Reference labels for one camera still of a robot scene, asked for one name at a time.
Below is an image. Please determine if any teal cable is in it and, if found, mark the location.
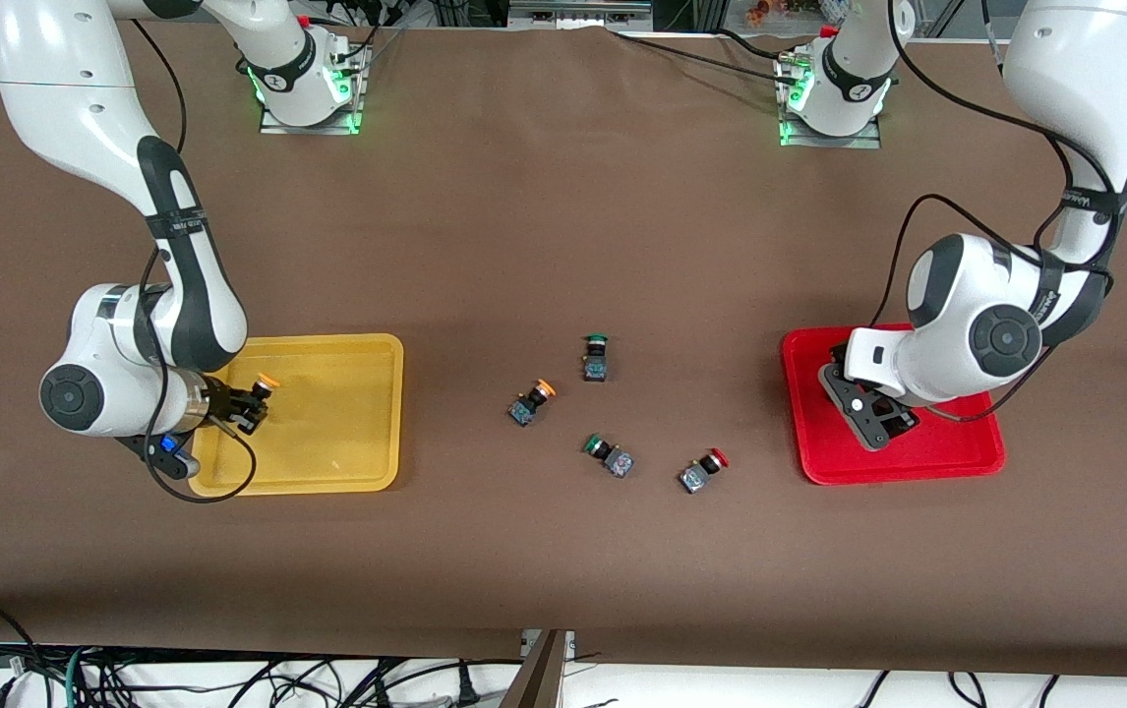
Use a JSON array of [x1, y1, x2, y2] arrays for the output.
[[64, 646, 98, 708]]

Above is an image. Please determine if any yellow plastic tray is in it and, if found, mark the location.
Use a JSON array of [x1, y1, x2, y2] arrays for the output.
[[188, 333, 405, 498]]

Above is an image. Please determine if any black power cable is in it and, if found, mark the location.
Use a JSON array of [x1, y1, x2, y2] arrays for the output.
[[608, 28, 801, 82]]

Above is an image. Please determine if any brown support beam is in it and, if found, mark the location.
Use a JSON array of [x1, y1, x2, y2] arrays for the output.
[[499, 629, 570, 708]]

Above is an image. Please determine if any red plastic tray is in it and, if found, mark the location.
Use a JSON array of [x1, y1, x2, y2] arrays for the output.
[[782, 322, 1006, 487]]

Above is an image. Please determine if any red push button switch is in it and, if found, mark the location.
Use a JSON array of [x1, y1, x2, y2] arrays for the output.
[[679, 447, 730, 495]]

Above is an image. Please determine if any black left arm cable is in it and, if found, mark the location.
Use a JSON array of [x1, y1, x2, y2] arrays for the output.
[[866, 0, 1120, 426]]

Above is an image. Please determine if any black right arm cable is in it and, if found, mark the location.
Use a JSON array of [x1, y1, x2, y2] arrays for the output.
[[129, 18, 260, 504]]

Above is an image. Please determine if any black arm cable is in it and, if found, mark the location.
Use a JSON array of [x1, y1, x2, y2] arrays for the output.
[[129, 18, 260, 504], [866, 0, 1120, 426]]

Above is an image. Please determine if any brown table cover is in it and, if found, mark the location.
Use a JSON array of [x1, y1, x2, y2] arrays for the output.
[[0, 18, 1127, 679]]

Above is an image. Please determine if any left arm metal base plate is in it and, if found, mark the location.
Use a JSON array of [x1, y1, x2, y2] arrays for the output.
[[777, 54, 882, 149]]

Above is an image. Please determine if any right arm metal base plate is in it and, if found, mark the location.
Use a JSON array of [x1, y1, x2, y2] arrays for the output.
[[260, 44, 364, 137]]

